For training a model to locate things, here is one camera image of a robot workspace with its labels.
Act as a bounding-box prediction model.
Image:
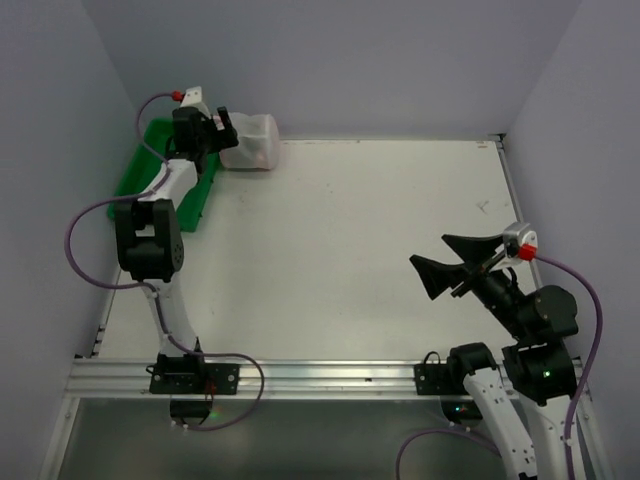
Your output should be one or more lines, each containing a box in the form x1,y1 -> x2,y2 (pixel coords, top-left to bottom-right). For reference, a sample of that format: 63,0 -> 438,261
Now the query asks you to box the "white mesh laundry bag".
220,112 -> 280,171

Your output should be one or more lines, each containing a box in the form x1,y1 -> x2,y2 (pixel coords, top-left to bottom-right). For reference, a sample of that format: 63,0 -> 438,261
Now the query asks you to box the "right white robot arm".
410,223 -> 586,479

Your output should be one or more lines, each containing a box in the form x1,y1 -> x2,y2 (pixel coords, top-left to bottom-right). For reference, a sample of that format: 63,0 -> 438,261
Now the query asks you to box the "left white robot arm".
114,102 -> 239,379

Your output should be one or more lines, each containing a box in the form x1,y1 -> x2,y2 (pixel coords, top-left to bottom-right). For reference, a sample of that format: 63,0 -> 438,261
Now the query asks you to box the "green plastic tray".
115,118 -> 220,233

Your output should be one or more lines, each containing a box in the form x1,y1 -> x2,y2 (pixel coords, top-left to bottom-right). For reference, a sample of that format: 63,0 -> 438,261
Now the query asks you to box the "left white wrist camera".
180,86 -> 211,117

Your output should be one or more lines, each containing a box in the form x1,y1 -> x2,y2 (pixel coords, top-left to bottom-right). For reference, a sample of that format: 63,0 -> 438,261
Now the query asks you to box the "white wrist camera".
502,222 -> 538,261
180,86 -> 211,117

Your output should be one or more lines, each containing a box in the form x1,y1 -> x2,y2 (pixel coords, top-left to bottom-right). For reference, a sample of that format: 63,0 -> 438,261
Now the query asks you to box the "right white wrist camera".
502,222 -> 538,261

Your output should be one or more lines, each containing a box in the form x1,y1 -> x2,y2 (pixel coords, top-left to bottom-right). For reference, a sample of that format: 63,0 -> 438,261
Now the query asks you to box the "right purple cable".
397,252 -> 604,480

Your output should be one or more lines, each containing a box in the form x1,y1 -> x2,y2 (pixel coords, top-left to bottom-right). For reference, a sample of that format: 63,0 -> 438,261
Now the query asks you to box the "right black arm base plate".
413,350 -> 467,396

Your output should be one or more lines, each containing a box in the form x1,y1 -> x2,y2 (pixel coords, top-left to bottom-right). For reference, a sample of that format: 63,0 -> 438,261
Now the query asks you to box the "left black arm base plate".
146,354 -> 240,395

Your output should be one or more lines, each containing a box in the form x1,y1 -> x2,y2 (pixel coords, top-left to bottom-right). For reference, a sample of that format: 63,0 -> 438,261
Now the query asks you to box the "aluminium mounting rail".
64,355 -> 594,401

